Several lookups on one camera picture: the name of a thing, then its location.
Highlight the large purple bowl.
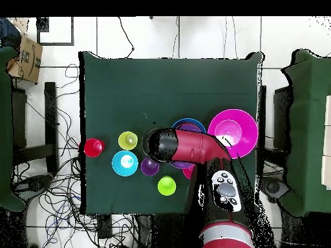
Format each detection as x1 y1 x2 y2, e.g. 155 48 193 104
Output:
169 122 205 170

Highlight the large blue bowl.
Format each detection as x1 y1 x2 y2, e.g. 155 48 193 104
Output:
171 118 207 134

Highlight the purple cup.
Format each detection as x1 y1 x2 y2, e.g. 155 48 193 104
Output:
140 158 160 177

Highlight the small crimson bowl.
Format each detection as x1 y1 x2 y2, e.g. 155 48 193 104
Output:
182 165 197 180

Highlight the yellow cup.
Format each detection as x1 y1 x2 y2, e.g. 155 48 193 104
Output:
118 130 138 151

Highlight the green cup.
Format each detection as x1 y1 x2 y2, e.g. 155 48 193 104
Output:
157 175 177 196

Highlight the dark green table cloth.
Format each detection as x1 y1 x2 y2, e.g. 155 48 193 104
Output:
78 50 264 216

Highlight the small light blue bowl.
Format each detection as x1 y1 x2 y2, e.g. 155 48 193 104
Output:
111 150 139 177

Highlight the red cup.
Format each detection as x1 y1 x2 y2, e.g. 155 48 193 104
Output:
83 138 106 158

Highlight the large pink bowl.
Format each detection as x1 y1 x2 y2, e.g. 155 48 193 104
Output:
207 108 259 159

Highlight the black power strip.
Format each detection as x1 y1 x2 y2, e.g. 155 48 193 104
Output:
97 214 112 240

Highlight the black stand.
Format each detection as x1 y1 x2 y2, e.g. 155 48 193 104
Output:
12 81 59 173
272 86 294 152

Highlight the green covered side table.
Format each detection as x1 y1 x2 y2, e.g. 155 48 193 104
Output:
280 48 331 217
0 45 27 212

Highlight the cardboard box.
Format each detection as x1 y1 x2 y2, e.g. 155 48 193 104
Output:
6 35 43 84

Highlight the dark blue fabric item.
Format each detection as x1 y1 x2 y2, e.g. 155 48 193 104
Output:
0 17 22 48

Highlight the black floor cable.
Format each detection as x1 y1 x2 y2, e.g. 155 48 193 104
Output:
118 17 135 59

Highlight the tangle of cables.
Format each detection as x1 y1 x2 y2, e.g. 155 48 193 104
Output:
12 63 135 248

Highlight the black pedestal leg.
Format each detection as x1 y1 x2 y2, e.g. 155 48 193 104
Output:
259 176 291 203
14 174 55 193

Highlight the black floor frame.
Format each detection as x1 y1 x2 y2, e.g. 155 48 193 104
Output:
36 17 75 47

